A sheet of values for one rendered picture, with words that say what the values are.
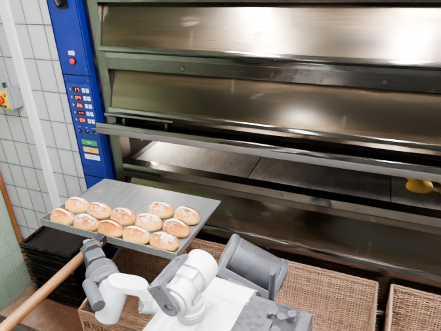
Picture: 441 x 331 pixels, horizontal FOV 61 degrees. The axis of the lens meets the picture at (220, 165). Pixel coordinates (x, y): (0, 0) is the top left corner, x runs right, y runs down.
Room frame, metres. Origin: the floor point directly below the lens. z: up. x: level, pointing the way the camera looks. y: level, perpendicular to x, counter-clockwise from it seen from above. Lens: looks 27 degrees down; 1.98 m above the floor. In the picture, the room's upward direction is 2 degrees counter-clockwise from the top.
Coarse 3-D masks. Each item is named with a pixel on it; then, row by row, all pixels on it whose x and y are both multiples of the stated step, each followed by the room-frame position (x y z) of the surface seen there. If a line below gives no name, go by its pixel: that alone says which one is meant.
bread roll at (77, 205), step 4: (76, 196) 1.20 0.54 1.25; (68, 200) 1.19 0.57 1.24; (72, 200) 1.18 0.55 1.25; (76, 200) 1.18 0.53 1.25; (80, 200) 1.18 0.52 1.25; (84, 200) 1.19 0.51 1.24; (68, 204) 1.17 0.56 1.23; (72, 204) 1.17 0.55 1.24; (76, 204) 1.17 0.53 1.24; (80, 204) 1.17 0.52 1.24; (84, 204) 1.17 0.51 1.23; (88, 204) 1.18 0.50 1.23; (68, 208) 1.17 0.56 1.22; (72, 208) 1.16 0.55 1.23; (76, 208) 1.16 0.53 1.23; (80, 208) 1.16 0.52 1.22; (84, 208) 1.16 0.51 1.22; (72, 212) 1.16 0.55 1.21; (76, 212) 1.16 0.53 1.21; (80, 212) 1.16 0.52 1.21; (84, 212) 1.16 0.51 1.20
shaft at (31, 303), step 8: (80, 256) 0.89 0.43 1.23; (72, 264) 0.86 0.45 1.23; (80, 264) 0.88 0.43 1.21; (64, 272) 0.83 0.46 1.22; (72, 272) 0.85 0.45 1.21; (48, 280) 0.80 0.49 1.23; (56, 280) 0.80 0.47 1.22; (40, 288) 0.76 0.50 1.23; (48, 288) 0.77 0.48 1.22; (32, 296) 0.74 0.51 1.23; (40, 296) 0.74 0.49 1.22; (24, 304) 0.71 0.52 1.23; (32, 304) 0.72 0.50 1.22; (16, 312) 0.68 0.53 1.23; (24, 312) 0.69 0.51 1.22; (8, 320) 0.66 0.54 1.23; (16, 320) 0.67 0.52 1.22; (0, 328) 0.64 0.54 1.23; (8, 328) 0.64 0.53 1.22
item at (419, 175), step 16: (96, 128) 1.48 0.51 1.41; (160, 128) 1.50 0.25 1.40; (176, 128) 1.52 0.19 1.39; (192, 144) 1.31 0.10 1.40; (208, 144) 1.28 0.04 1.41; (224, 144) 1.26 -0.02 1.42; (272, 144) 1.29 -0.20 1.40; (288, 144) 1.30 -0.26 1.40; (304, 144) 1.31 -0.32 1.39; (288, 160) 1.17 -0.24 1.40; (304, 160) 1.14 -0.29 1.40; (320, 160) 1.13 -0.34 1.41; (336, 160) 1.11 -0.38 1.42; (400, 160) 1.14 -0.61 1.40; (416, 160) 1.14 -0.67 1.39; (432, 160) 1.15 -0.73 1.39; (400, 176) 1.03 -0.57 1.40; (416, 176) 1.01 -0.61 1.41; (432, 176) 1.00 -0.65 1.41
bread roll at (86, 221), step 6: (78, 216) 1.08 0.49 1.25; (84, 216) 1.07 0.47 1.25; (90, 216) 1.07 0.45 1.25; (78, 222) 1.06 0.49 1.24; (84, 222) 1.05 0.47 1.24; (90, 222) 1.05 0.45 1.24; (96, 222) 1.06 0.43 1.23; (84, 228) 1.05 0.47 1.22; (90, 228) 1.05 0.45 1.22; (96, 228) 1.05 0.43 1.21
